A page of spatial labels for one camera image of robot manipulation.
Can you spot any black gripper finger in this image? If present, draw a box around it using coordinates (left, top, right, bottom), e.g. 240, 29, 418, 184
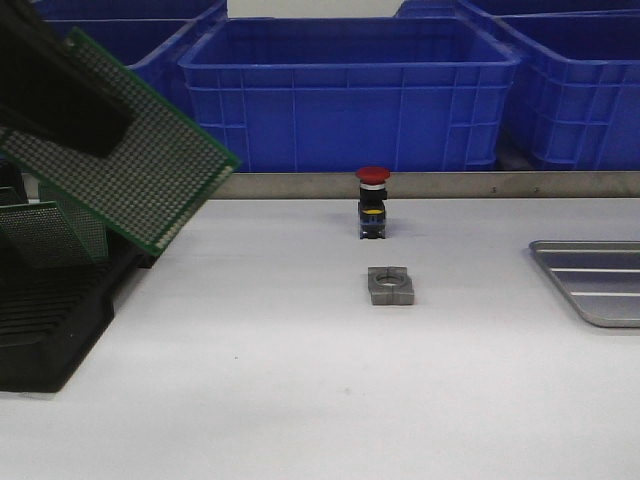
1, 1, 133, 158

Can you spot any green perforated circuit board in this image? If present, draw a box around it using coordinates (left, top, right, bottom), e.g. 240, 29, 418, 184
1, 28, 239, 256

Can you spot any black slotted board rack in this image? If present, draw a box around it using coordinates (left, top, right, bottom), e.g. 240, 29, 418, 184
0, 159, 156, 394

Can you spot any silver metal tray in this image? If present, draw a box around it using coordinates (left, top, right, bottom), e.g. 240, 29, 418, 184
529, 240, 639, 329

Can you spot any back left blue crate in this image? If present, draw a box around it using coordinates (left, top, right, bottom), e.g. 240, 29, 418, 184
33, 0, 228, 20

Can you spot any left blue plastic crate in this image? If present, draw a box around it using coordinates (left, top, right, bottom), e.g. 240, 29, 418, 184
48, 19, 198, 118

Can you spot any blue plastic crate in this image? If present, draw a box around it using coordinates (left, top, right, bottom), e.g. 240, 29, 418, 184
179, 18, 518, 173
495, 15, 639, 171
48, 19, 198, 118

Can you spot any centre blue plastic crate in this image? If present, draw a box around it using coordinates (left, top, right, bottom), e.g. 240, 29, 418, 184
179, 18, 518, 173

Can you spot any red emergency stop button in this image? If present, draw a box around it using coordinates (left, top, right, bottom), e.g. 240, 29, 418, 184
356, 166, 391, 239

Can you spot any back right blue crate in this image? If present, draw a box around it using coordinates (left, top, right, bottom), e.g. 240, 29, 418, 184
395, 0, 639, 18

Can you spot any grey metal clamp block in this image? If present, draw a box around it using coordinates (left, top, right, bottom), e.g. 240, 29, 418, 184
367, 266, 415, 306

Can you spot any right blue plastic crate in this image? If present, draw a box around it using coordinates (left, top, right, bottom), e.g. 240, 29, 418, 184
495, 15, 639, 171

